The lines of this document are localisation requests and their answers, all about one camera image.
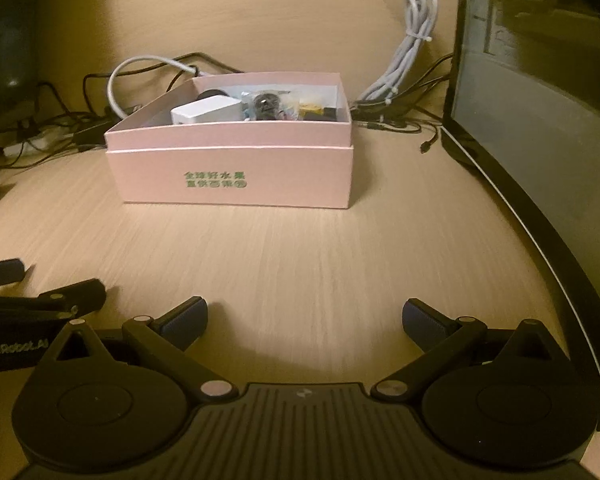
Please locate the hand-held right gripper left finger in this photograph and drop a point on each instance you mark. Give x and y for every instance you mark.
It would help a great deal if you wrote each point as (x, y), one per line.
(185, 322)

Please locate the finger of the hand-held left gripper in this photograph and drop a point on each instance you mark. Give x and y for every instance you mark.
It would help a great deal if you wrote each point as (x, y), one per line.
(80, 295)
(2, 272)

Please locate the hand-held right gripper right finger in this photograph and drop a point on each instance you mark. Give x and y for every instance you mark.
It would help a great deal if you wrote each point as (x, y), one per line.
(422, 322)

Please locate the pink cardboard box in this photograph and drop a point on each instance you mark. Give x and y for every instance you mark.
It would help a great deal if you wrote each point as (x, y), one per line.
(230, 175)

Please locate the white USB charger cube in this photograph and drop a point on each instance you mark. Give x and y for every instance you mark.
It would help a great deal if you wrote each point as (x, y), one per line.
(207, 110)

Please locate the black hair dryer nozzle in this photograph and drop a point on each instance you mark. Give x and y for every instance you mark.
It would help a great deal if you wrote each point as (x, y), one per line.
(212, 94)

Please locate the black tool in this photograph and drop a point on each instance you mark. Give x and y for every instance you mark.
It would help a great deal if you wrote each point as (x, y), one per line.
(270, 105)

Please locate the white power strip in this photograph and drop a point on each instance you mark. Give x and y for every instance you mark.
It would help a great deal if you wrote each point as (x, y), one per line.
(25, 147)

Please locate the black power adapter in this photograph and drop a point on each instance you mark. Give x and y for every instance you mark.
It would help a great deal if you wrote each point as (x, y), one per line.
(92, 132)

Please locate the dark monitor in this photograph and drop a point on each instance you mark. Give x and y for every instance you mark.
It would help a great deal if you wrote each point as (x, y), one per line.
(10, 35)

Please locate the white computer case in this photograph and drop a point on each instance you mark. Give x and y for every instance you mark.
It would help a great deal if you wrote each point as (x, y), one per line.
(530, 85)

